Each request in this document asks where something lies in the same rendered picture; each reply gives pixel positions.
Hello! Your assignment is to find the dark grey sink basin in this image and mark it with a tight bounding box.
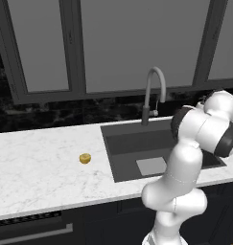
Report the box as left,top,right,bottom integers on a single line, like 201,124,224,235
100,117,227,184

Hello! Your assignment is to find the grey curved sink faucet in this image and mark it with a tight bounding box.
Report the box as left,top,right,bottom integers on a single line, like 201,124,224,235
141,66,167,126

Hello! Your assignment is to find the grey framed window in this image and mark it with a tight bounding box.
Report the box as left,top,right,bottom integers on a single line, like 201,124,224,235
0,0,233,105

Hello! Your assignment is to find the dark dishwasher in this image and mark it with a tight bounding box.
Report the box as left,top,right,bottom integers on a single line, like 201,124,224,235
0,209,85,245

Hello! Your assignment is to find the yellow-brown kiwi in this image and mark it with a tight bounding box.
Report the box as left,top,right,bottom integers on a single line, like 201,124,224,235
79,152,92,165

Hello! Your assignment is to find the silver dishwasher handle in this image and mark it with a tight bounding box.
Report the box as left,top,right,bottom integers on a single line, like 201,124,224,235
0,222,74,245

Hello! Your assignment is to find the faucet lever handle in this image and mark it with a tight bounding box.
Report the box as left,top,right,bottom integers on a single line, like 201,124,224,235
149,100,160,117

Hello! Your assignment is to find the dark cupboard door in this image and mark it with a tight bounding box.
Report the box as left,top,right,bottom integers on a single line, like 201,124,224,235
82,196,158,245

